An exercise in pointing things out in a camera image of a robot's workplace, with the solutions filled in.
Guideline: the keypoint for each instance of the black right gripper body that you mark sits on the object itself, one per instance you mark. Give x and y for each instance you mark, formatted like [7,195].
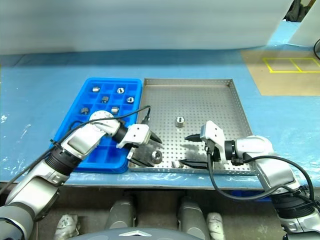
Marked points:
[214,153]

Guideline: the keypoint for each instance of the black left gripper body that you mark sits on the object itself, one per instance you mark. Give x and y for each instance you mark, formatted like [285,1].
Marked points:
[139,152]

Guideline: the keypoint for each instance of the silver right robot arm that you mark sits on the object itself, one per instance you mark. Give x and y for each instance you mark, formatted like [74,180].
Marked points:
[252,145]

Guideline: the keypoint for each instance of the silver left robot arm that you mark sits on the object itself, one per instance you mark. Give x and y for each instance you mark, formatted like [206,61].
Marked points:
[82,140]

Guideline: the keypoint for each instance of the perforated steel tray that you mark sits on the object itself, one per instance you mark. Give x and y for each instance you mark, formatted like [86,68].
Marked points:
[200,105]

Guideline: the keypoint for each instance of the blue compartment plastic tray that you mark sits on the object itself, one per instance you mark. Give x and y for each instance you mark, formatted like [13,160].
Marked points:
[105,152]

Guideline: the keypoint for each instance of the small metal roller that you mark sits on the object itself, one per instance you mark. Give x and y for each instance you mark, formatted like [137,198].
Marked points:
[130,99]
[120,90]
[114,109]
[156,157]
[176,164]
[95,89]
[179,121]

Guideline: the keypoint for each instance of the blue crate under table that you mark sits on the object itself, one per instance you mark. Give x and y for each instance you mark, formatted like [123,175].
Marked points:
[246,193]

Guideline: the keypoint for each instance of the grey rounded robot leg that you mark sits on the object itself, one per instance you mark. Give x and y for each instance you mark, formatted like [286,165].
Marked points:
[192,215]
[121,215]

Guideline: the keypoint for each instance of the white shoe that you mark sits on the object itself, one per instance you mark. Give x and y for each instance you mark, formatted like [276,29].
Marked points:
[66,225]
[215,222]

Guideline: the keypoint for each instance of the grey robot torso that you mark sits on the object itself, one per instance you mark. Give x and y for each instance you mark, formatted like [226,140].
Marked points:
[136,233]

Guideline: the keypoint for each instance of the brown mat with yellow tape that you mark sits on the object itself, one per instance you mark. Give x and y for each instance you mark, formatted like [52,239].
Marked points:
[282,75]

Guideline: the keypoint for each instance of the white foam board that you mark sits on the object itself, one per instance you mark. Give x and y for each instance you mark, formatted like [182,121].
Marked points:
[307,27]

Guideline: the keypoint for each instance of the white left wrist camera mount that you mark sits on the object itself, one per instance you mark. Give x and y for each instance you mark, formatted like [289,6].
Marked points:
[136,133]

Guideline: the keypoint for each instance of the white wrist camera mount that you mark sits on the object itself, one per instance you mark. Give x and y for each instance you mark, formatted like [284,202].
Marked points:
[136,133]
[215,132]

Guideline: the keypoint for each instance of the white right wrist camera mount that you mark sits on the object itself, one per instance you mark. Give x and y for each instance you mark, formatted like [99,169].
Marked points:
[215,132]

